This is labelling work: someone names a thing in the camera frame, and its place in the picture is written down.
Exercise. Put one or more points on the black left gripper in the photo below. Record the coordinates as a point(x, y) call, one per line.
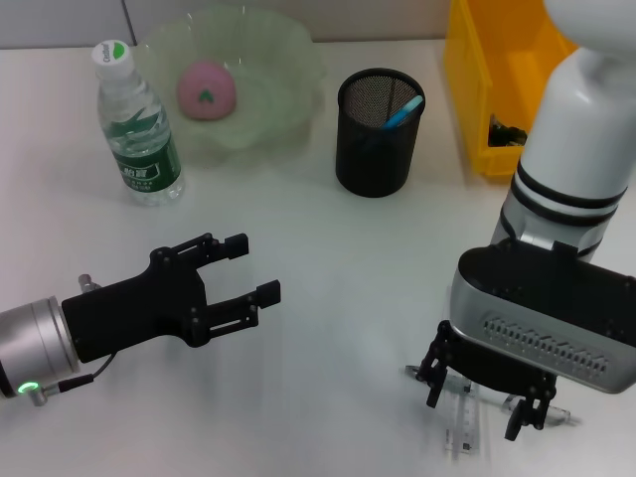
point(134, 313)

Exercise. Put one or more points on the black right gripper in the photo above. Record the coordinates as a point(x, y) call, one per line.
point(497, 370)

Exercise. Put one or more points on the clear plastic ruler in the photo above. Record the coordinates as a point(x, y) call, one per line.
point(464, 427)

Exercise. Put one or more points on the clear pen silver grip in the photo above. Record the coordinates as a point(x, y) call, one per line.
point(556, 412)

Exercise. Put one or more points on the clear water bottle green label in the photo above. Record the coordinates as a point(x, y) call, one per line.
point(144, 164)

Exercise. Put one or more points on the blue scissors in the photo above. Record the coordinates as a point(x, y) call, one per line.
point(402, 114)

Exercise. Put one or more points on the green plastic wrapper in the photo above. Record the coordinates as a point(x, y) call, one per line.
point(504, 134)

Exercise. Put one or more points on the black mesh pen holder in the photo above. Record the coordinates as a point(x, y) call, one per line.
point(367, 159)

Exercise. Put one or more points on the translucent green plastic bowl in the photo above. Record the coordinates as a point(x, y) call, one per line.
point(268, 99)

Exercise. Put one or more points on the yellow plastic storage bin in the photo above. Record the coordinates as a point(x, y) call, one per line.
point(467, 74)

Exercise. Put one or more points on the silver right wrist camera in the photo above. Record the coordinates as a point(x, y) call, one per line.
point(522, 318)

